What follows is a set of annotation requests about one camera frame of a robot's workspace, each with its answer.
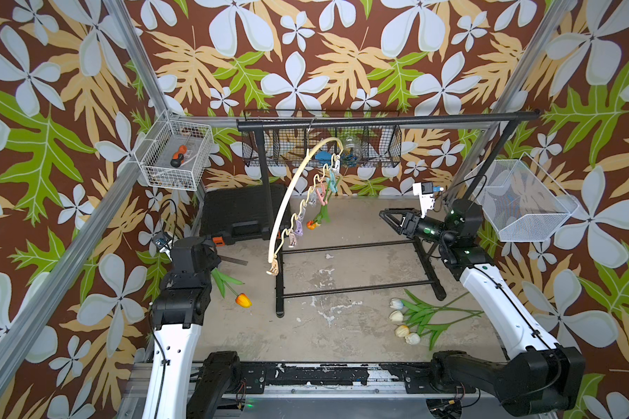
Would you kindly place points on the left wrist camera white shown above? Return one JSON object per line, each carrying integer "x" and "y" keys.
{"x": 162, "y": 241}

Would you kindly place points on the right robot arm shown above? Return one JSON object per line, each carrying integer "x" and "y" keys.
{"x": 541, "y": 375}

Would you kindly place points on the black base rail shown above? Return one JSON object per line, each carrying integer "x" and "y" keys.
{"x": 253, "y": 378}

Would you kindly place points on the white mesh basket right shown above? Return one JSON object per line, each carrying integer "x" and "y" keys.
{"x": 522, "y": 201}

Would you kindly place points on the metal ruler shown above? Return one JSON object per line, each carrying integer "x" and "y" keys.
{"x": 235, "y": 261}

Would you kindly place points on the blue object in basket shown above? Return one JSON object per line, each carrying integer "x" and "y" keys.
{"x": 323, "y": 157}

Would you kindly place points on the clear plastic jar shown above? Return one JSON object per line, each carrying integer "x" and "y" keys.
{"x": 352, "y": 152}

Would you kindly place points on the black wire wall basket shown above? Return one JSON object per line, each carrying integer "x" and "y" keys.
{"x": 281, "y": 142}

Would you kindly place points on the orange tulip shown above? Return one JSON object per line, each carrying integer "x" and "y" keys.
{"x": 323, "y": 215}

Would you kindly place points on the black plastic tool case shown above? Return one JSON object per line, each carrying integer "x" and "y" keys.
{"x": 234, "y": 215}

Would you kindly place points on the cream clip hanger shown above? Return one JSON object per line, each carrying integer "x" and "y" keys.
{"x": 277, "y": 237}

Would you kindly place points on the white wire basket left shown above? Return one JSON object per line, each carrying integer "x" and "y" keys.
{"x": 158, "y": 146}

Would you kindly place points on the red black screwdriver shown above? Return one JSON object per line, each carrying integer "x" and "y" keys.
{"x": 179, "y": 157}

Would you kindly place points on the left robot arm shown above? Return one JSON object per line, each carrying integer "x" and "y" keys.
{"x": 177, "y": 319}

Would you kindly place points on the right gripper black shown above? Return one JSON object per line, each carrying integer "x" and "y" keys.
{"x": 411, "y": 218}

